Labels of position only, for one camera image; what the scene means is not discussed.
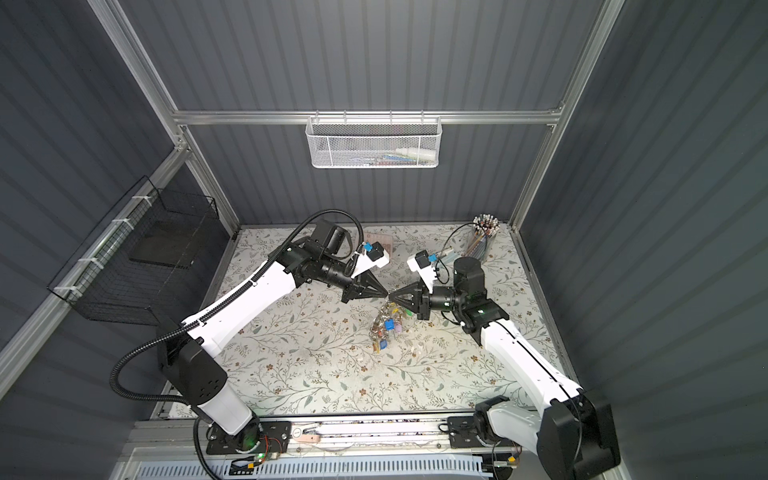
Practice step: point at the white blue stapler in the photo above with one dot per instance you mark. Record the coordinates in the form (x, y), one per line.
(447, 256)

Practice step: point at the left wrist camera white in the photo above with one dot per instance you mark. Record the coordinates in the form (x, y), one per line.
(372, 255)

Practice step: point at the white bottle in basket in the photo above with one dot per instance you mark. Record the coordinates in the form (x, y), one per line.
(419, 155)

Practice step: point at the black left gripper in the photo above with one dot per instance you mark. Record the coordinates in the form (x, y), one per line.
(364, 287)

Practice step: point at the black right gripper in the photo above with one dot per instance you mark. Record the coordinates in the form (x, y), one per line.
(421, 302)

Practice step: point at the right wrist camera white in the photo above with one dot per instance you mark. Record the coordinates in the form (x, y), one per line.
(422, 263)

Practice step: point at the cup of pencils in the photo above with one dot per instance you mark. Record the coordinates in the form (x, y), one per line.
(483, 230)

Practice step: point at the metal keyring with coloured keys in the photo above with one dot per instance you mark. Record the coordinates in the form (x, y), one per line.
(387, 325)

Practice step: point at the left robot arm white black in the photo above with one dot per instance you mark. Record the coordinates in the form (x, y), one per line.
(188, 361)

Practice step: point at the black wire basket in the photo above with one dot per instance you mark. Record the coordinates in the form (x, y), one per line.
(150, 266)

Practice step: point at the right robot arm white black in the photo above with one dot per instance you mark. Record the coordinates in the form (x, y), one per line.
(571, 431)

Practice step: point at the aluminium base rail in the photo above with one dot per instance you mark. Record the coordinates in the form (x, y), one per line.
(372, 435)

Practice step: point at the white wire mesh basket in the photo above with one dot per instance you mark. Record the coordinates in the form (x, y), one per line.
(371, 144)

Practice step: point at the floral table mat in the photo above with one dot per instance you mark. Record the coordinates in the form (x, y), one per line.
(309, 353)

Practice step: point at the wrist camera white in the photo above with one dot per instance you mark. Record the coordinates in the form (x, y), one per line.
(422, 263)
(372, 255)

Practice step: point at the pink calculator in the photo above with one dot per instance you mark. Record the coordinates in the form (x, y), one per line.
(385, 240)

